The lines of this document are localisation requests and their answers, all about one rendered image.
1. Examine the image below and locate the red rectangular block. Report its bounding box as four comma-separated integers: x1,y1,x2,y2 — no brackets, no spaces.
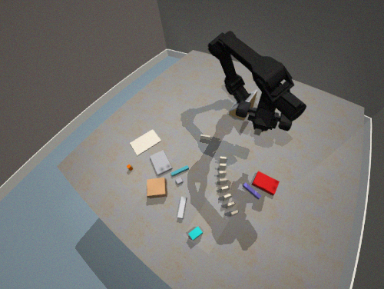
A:
252,171,280,196

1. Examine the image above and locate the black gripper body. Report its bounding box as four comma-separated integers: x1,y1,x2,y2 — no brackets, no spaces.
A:
236,98,292,131

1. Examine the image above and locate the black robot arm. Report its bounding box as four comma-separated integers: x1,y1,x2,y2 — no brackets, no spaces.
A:
208,31,306,131

